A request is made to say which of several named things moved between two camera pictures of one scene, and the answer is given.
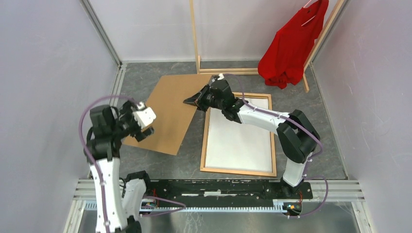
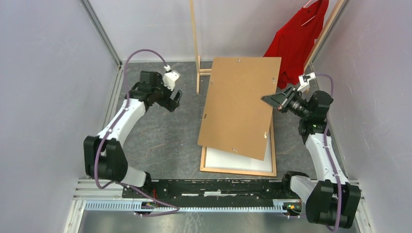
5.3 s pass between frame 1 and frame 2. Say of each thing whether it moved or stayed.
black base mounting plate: stayed
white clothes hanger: stayed
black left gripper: moved
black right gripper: moved
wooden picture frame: stayed
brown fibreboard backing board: moved
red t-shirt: stayed
